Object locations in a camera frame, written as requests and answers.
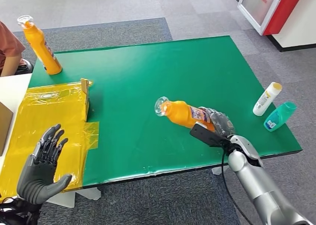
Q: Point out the person's forearm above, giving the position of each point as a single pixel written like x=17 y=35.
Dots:
x=10 y=65

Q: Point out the white side table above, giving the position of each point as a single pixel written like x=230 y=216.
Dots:
x=14 y=89

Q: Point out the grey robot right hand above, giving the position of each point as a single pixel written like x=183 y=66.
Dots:
x=221 y=123

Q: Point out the white table base piece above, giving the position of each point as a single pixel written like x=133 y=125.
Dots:
x=218 y=170
x=66 y=199

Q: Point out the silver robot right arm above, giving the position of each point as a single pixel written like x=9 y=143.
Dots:
x=259 y=187

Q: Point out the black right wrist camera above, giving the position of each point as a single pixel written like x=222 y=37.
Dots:
x=205 y=135

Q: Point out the person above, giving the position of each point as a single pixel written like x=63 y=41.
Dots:
x=8 y=40

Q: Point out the white bottle with yellow cap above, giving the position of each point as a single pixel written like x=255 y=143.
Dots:
x=265 y=99

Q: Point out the teal plastic bottle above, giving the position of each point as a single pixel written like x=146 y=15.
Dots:
x=279 y=117

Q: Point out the dark round object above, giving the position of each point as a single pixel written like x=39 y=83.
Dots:
x=26 y=66

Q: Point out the red and white display cabinet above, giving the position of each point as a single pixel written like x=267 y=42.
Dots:
x=276 y=11

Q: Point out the orange bottle with clear cap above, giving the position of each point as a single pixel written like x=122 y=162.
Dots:
x=43 y=50
x=180 y=114

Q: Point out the green table mat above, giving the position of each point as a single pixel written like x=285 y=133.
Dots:
x=148 y=86

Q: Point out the yellow plastic film sheet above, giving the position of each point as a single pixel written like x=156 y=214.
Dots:
x=37 y=112

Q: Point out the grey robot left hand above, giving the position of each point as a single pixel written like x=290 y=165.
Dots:
x=37 y=181

